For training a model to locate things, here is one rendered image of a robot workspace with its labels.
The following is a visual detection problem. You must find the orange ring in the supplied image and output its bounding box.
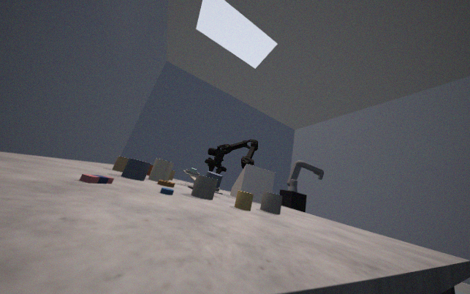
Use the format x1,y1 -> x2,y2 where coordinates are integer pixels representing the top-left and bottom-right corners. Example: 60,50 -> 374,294
158,180 -> 175,188

